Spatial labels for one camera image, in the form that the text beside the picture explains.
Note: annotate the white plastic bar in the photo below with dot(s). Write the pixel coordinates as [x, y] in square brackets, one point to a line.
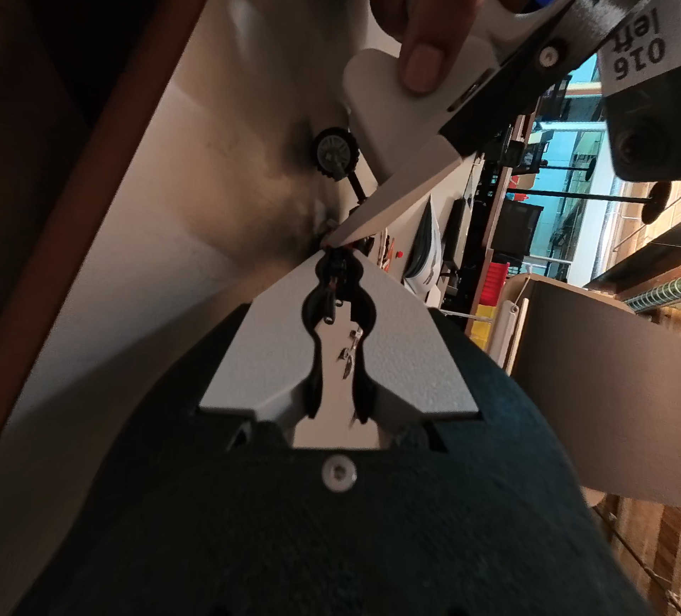
[503, 334]

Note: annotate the dark brown panel board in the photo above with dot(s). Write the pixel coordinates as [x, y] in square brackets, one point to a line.
[601, 387]

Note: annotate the red yellow bin shelf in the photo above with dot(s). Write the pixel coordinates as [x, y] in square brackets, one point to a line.
[492, 286]

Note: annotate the black red lego motorcycle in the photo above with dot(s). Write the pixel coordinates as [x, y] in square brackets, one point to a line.
[340, 163]

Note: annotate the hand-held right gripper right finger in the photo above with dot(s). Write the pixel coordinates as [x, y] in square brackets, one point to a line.
[420, 366]

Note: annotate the open instruction booklet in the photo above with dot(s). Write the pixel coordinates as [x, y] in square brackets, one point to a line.
[423, 254]

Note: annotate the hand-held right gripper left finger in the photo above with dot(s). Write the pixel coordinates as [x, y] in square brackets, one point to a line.
[260, 360]

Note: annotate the black monitor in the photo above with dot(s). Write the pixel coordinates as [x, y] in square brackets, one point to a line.
[519, 227]

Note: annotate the black lego wheel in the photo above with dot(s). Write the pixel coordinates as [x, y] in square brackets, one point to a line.
[332, 153]

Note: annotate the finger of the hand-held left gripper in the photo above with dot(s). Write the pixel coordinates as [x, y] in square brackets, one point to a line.
[404, 190]

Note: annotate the dark grey lego hinge piece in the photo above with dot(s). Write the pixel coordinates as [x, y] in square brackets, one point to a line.
[338, 275]

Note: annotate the black flat device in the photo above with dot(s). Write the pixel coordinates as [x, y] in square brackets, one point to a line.
[455, 233]

